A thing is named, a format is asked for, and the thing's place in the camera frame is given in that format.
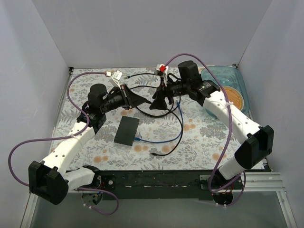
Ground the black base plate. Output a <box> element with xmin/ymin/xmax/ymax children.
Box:
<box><xmin>71</xmin><ymin>170</ymin><xmax>247</xmax><ymax>206</ymax></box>

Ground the long black cable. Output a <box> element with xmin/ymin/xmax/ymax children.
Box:
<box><xmin>123</xmin><ymin>73</ymin><xmax>181</xmax><ymax>118</ymax></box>

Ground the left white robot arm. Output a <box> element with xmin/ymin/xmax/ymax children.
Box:
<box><xmin>28</xmin><ymin>84</ymin><xmax>148</xmax><ymax>205</ymax></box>

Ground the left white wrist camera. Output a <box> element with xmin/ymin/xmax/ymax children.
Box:
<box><xmin>110</xmin><ymin>70</ymin><xmax>123</xmax><ymax>88</ymax></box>

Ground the teal plastic bin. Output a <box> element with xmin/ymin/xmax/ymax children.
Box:
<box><xmin>209</xmin><ymin>66</ymin><xmax>250</xmax><ymax>115</ymax></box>

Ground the aluminium rail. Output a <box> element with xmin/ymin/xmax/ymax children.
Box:
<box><xmin>199</xmin><ymin>172</ymin><xmax>285</xmax><ymax>192</ymax></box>

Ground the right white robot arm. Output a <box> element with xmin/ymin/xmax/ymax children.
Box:
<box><xmin>149</xmin><ymin>60</ymin><xmax>274</xmax><ymax>189</ymax></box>

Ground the orange woven plate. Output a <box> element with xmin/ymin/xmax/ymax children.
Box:
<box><xmin>223</xmin><ymin>86</ymin><xmax>244</xmax><ymax>111</ymax></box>

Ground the blue ethernet cable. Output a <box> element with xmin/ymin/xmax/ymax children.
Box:
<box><xmin>133</xmin><ymin>101</ymin><xmax>185</xmax><ymax>144</ymax></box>

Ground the floral table mat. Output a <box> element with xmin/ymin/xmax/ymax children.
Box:
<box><xmin>46</xmin><ymin>66</ymin><xmax>266</xmax><ymax>171</ymax></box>

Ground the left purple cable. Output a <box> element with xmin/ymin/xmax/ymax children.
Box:
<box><xmin>8</xmin><ymin>71</ymin><xmax>120</xmax><ymax>216</ymax></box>

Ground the short black cable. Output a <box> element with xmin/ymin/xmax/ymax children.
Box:
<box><xmin>136</xmin><ymin>104</ymin><xmax>185</xmax><ymax>157</ymax></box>

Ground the black network switch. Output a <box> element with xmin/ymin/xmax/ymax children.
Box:
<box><xmin>114</xmin><ymin>116</ymin><xmax>140</xmax><ymax>146</ymax></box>

